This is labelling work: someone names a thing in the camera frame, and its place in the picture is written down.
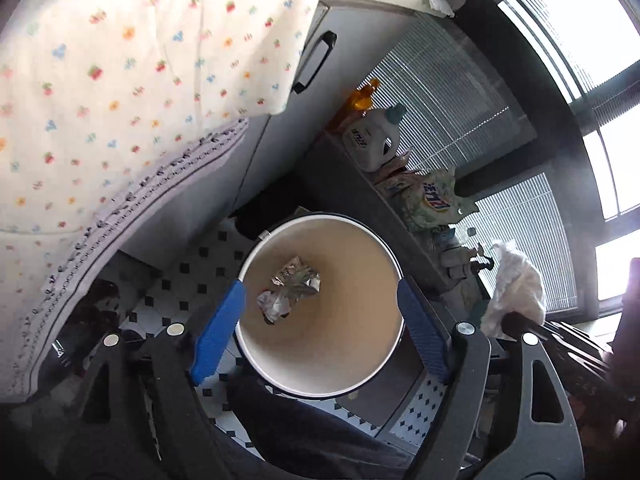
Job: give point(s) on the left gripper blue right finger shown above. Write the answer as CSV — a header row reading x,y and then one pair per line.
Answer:
x,y
427,331

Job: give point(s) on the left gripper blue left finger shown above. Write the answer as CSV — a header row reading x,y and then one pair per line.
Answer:
x,y
213,339

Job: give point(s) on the silver foil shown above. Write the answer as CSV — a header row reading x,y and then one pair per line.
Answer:
x,y
293,282

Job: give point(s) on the white tissue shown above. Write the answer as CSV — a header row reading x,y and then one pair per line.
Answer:
x,y
519,288

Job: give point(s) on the white round trash bin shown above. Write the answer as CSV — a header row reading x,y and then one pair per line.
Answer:
x,y
334,342

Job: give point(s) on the detergent refill pouch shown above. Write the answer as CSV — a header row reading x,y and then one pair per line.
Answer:
x,y
424,201

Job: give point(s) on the white laundry detergent bottle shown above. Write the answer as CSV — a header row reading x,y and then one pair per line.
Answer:
x,y
373,140

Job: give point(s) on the orange spray bottle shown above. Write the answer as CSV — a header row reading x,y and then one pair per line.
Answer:
x,y
355,106

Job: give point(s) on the floral white tablecloth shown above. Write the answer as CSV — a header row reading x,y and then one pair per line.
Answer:
x,y
94,95

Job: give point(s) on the grey cabinet with handles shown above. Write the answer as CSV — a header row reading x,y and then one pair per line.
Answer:
x,y
346,40

